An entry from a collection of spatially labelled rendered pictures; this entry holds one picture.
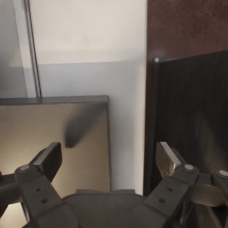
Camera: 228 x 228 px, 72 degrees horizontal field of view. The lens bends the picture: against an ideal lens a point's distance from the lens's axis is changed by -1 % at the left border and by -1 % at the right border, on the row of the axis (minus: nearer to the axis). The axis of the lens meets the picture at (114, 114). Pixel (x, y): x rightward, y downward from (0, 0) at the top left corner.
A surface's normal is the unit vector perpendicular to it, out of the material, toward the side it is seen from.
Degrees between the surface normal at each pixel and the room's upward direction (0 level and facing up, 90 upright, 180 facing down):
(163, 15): 0
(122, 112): 0
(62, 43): 0
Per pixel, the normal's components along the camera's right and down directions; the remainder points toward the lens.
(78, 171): 0.00, 0.25
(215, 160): -1.00, 0.00
